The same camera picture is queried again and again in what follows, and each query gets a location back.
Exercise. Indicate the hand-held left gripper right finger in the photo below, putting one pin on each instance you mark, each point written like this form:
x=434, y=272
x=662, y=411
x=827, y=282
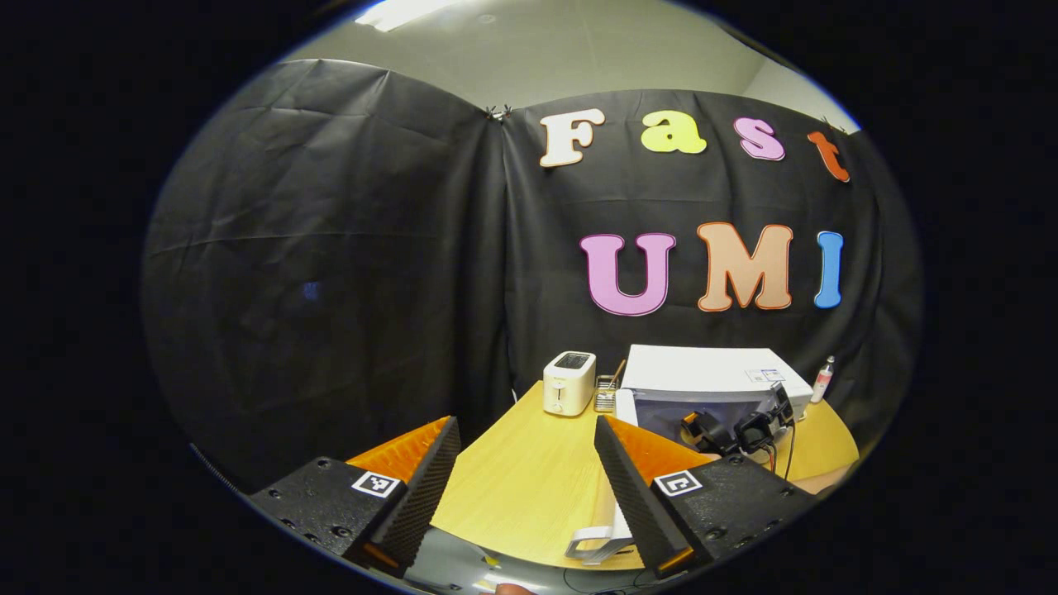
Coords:
x=632, y=504

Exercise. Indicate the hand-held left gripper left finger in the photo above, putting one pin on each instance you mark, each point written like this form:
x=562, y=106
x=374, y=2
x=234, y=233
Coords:
x=426, y=496

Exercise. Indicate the white microwave oven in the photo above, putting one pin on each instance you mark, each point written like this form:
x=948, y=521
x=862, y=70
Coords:
x=702, y=372

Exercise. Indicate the small clear bottle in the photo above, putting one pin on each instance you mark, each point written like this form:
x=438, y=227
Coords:
x=823, y=382

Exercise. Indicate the white toaster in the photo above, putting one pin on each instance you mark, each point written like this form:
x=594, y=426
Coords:
x=566, y=388

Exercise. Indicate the black backdrop cloth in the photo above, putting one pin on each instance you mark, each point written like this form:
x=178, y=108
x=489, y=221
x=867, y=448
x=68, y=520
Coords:
x=331, y=248

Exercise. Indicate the ceiling light panel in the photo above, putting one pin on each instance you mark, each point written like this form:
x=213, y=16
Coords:
x=405, y=12

